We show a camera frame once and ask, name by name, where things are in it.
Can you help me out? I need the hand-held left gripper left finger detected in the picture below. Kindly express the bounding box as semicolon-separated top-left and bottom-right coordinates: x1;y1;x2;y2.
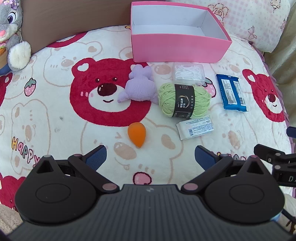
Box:
35;145;119;193

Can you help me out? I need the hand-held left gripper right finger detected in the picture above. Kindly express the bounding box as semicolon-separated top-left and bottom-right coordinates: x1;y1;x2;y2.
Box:
181;146;270;193

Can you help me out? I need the white tissue packet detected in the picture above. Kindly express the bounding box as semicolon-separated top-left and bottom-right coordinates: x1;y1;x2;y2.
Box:
176;115;214;141

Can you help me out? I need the green yarn ball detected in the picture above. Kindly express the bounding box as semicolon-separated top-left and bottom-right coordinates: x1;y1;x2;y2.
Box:
158;83;211;119

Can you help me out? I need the blue wipes packet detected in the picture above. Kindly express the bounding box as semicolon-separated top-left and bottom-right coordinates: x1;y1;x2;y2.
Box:
216;74;249;112

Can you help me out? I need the pink cardboard box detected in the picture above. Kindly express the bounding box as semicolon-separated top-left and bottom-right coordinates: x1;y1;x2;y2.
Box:
130;1;232;63

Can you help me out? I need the orange makeup sponge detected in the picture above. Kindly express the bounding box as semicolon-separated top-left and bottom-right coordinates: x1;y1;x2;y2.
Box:
128;122;147;148

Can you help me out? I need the purple plush toy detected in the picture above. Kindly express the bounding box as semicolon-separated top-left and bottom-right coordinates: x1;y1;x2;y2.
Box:
117;64;160;105

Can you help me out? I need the bear printed blanket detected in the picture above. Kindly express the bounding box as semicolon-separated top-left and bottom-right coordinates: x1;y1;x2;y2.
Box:
0;24;294;209

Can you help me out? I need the clear floss pick box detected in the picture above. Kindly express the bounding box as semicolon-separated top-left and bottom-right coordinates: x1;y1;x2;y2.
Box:
172;62;206;87

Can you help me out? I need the beige fleece garment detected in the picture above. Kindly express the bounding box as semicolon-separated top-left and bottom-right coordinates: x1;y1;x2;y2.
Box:
0;204;22;235

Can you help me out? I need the pink checked pillow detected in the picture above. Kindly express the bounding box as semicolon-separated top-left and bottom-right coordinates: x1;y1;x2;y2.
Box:
165;0;290;53

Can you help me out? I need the grey bunny plush toy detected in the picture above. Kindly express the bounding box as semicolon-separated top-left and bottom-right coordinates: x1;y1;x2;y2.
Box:
0;0;31;76

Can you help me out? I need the brown pillow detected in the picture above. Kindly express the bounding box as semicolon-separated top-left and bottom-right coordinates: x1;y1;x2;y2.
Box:
20;0;132;55

